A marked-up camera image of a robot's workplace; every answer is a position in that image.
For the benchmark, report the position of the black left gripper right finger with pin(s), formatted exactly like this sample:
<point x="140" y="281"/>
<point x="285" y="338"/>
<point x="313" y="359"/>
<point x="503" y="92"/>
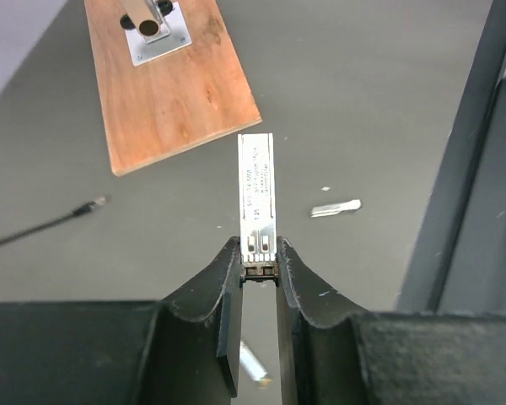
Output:
<point x="333" y="351"/>

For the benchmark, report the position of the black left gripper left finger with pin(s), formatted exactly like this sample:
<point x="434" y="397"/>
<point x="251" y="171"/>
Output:
<point x="183" y="349"/>

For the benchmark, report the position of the brown SFP module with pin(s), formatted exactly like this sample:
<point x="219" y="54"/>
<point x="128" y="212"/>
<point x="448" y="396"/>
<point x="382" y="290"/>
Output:
<point x="258" y="225"/>

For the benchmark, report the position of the wooden board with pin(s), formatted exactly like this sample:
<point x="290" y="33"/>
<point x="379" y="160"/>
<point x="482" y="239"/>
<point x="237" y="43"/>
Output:
<point x="154" y="108"/>

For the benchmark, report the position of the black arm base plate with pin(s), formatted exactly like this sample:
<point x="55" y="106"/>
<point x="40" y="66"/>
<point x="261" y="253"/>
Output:
<point x="459" y="259"/>

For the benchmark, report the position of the metal post with bracket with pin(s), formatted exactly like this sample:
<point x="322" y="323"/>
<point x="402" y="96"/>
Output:
<point x="153" y="29"/>

